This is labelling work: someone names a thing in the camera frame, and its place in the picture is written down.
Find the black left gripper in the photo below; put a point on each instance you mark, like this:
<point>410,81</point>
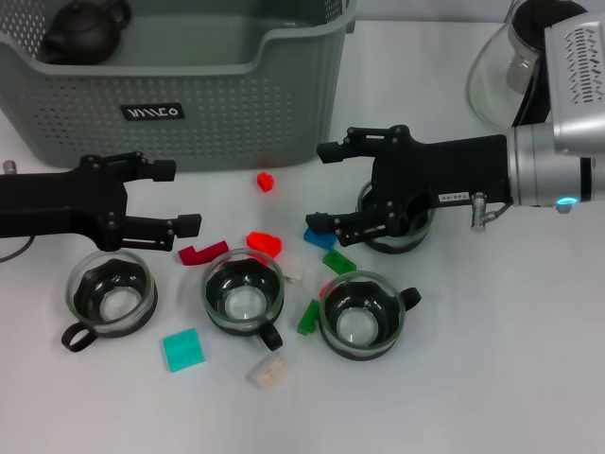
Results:
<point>57,203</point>

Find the green rectangular flat block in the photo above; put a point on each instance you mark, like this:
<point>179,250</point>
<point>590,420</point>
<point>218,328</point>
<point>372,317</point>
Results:
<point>338,261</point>

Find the small red notched block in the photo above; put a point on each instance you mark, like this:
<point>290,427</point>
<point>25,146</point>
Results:
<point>265,182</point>

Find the dark brown clay teapot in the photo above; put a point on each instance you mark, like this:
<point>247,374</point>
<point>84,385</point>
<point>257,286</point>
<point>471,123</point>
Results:
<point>85,33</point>

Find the large translucent white block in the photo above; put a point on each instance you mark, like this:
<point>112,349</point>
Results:
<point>268,371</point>

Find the grey-green perforated storage bin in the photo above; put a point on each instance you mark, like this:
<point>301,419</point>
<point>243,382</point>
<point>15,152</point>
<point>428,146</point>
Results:
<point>212,118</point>

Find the glass teacup with black base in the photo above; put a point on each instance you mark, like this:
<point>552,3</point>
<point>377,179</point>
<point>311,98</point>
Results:
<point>411,242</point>
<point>243,302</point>
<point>361,326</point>
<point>111,307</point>

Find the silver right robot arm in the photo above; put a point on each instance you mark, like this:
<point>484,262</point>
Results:
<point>558,156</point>

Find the silver straight connector plug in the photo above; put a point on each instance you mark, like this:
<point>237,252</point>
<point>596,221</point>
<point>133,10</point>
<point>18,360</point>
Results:
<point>9,167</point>

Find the small white block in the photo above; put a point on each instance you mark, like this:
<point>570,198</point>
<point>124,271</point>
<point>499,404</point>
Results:
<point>295,275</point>

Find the red-orange sloped block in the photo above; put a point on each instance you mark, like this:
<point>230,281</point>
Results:
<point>264,242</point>

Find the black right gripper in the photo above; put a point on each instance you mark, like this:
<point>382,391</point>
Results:
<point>449,165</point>

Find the blue square flat block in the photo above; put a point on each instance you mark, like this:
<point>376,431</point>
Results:
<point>319,241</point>

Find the teal ridged block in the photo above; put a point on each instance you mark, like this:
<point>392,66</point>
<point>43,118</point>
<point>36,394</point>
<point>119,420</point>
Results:
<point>183,351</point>

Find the dark red curved block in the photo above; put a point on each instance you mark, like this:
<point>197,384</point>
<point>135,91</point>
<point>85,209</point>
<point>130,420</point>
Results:
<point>194,257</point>

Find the green stepped block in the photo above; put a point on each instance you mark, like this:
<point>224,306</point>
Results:
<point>308,319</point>

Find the small red square block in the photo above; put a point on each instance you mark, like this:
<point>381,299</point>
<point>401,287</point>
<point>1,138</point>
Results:
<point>327,291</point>

